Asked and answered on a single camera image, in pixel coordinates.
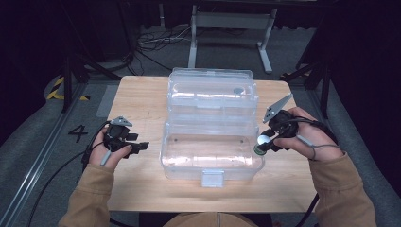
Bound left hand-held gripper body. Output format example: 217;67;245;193
102;115;134;153

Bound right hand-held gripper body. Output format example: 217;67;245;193
262;92;300;140

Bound small white-capped bottle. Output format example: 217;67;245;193
253;134;273;157

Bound clear plastic storage box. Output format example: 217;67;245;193
159;67;266;189

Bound person's left hand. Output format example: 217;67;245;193
87;127;133;170

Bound person's right hand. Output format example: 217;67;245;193
272;106;345;163

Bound black metal stand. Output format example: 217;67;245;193
61;53;123;114
279;56;333;120

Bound person's tan lap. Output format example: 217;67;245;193
163;212;259;227

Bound grey cable plug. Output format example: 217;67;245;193
295;133;343;162
99;149;113;167

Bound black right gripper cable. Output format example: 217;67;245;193
285;115;340;227

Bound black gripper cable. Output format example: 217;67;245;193
26;120;112;227
285;115;340;227

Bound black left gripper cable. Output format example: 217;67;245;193
26;120;112;227

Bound aluminium floor rail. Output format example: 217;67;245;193
0;82;87;227

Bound bundle of floor cables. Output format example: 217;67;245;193
126;25;197;79

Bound grey metal table frame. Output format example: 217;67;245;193
187;4;278;76

